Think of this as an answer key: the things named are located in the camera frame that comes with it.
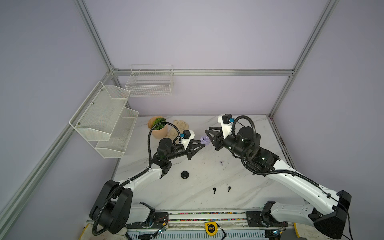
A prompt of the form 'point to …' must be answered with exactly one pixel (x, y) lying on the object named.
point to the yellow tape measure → (211, 227)
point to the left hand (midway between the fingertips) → (203, 143)
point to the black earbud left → (214, 189)
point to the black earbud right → (229, 187)
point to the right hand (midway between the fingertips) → (206, 129)
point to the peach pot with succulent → (160, 131)
